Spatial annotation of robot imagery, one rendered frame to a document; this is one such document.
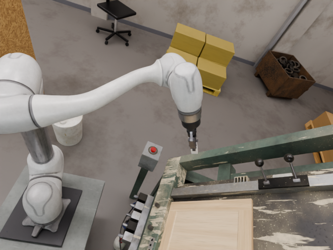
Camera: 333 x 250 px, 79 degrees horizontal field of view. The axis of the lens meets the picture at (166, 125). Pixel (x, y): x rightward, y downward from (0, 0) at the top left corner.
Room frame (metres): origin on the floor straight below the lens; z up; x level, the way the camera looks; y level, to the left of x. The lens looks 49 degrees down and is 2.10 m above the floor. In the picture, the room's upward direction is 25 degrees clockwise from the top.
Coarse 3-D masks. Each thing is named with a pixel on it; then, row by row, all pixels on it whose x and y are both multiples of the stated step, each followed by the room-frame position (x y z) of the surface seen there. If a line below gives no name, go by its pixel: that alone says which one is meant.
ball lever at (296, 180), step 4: (284, 156) 0.62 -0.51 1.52; (288, 156) 0.62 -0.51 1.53; (292, 156) 0.62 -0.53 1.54; (288, 160) 0.61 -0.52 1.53; (292, 160) 0.61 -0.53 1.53; (292, 164) 0.61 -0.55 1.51; (292, 168) 0.60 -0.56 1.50; (296, 176) 0.58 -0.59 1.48; (296, 180) 0.57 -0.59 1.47; (300, 180) 0.58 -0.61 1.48
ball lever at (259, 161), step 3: (258, 159) 0.62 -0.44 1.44; (261, 159) 0.63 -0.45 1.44; (255, 162) 0.61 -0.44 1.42; (258, 162) 0.61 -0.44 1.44; (261, 162) 0.61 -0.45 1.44; (258, 165) 0.60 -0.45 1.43; (261, 165) 0.60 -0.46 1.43; (261, 168) 0.60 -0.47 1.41; (261, 171) 0.60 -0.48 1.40; (264, 174) 0.59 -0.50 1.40; (264, 177) 0.58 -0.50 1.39; (264, 183) 0.57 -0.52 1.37; (267, 183) 0.57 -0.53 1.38
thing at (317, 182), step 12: (312, 180) 0.58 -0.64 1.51; (324, 180) 0.58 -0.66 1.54; (180, 192) 0.55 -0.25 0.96; (192, 192) 0.55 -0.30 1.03; (204, 192) 0.55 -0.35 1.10; (216, 192) 0.54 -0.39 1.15; (228, 192) 0.54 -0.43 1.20; (240, 192) 0.55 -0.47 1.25; (252, 192) 0.55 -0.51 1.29; (264, 192) 0.55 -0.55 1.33; (276, 192) 0.55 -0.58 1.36
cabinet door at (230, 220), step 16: (176, 208) 0.46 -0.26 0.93; (192, 208) 0.47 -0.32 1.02; (208, 208) 0.47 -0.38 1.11; (224, 208) 0.47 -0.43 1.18; (240, 208) 0.47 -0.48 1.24; (176, 224) 0.38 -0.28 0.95; (192, 224) 0.38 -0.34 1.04; (208, 224) 0.39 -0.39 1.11; (224, 224) 0.39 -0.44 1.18; (240, 224) 0.40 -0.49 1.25; (176, 240) 0.30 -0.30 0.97; (192, 240) 0.31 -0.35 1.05; (208, 240) 0.32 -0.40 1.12; (224, 240) 0.32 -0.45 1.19; (240, 240) 0.33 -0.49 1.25
